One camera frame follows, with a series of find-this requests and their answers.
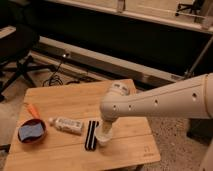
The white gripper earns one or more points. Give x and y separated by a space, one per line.
107 124

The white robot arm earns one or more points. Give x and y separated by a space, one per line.
190 98

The black white striped cloth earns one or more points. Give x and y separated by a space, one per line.
91 141

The white tube bottle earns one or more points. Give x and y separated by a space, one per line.
66 125

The blue sponge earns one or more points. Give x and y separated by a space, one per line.
30 131

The dark red bowl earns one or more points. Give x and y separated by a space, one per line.
33 122

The orange carrot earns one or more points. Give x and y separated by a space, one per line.
32 110

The black office chair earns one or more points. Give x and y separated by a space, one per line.
15 57

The black chair base background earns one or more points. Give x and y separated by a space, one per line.
194 7

